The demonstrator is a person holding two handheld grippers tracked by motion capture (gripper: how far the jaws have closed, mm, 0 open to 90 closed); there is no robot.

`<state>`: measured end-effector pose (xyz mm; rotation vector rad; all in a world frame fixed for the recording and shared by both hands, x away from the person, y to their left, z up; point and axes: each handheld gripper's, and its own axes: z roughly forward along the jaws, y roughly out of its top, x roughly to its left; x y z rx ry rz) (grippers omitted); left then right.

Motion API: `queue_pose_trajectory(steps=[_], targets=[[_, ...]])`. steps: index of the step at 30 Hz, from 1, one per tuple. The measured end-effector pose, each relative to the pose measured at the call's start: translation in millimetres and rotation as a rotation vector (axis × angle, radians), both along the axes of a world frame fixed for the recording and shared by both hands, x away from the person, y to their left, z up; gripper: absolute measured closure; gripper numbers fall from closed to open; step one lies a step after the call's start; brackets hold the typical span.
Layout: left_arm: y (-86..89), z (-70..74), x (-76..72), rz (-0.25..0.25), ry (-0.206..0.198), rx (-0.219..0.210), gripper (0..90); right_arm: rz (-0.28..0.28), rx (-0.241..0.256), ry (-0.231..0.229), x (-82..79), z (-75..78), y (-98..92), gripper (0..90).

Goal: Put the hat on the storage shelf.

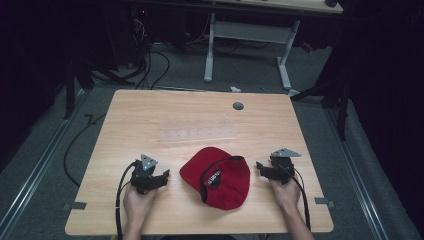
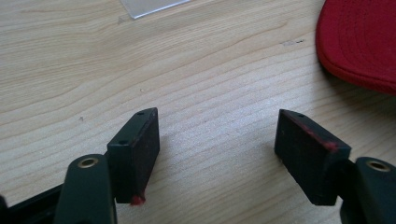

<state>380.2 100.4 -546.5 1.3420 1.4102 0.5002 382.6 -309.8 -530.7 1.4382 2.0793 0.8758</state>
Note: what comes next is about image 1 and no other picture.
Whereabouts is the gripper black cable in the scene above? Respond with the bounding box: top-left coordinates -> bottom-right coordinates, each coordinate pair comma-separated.
273,159 -> 312,232
114,160 -> 138,240

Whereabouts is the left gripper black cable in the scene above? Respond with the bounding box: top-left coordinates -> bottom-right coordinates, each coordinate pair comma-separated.
114,160 -> 138,240

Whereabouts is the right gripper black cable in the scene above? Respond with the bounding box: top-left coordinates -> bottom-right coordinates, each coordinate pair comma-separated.
273,159 -> 312,232

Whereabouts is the person's left hand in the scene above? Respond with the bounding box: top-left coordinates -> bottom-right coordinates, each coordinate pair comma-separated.
123,184 -> 160,224

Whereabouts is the person's right hand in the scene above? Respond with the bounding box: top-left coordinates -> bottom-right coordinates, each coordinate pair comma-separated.
268,175 -> 303,214

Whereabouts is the black floor cable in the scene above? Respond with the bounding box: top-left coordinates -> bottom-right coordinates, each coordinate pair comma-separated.
63,113 -> 107,188

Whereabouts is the white metal desk frame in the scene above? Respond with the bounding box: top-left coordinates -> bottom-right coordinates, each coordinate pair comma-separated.
203,11 -> 301,98

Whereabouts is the black metal stand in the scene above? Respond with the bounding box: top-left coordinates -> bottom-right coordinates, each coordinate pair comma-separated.
290,59 -> 351,141
62,58 -> 136,120

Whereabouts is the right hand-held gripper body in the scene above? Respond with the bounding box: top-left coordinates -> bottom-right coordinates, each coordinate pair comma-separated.
263,147 -> 302,186

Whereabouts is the metal floor rail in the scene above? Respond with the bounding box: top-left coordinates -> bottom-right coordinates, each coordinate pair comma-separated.
324,108 -> 389,240
0,87 -> 93,238

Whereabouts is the grey tape strip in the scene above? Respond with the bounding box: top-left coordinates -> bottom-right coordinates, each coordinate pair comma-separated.
314,197 -> 336,208
62,201 -> 88,212

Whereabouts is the red baseball cap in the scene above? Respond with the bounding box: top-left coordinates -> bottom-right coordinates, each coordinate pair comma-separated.
179,146 -> 251,211

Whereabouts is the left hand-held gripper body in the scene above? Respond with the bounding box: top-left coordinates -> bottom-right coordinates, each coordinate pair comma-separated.
130,153 -> 164,196

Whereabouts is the bundle of black cables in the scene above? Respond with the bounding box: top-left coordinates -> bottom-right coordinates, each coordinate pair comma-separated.
126,16 -> 171,90

